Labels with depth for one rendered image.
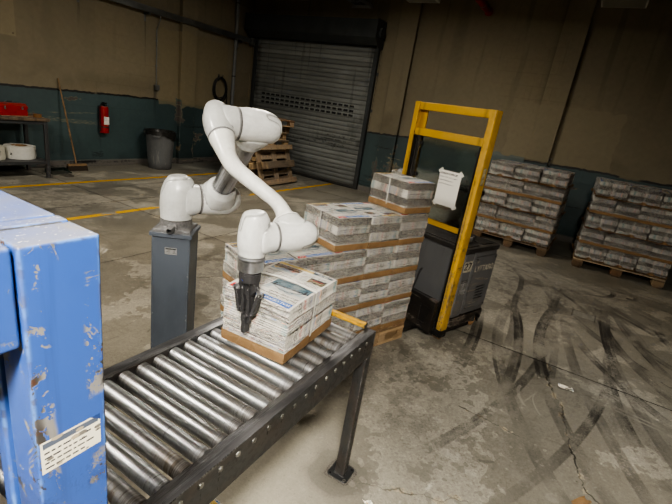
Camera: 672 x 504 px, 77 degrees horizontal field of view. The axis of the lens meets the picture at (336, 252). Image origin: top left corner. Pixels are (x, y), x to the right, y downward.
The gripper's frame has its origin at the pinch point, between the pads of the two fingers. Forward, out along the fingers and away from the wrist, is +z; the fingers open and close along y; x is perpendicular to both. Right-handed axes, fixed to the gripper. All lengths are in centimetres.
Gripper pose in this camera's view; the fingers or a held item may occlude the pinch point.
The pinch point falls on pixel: (245, 322)
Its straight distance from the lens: 157.6
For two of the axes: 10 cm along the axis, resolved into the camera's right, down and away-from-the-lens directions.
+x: -5.1, 2.0, -8.4
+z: -1.5, 9.4, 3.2
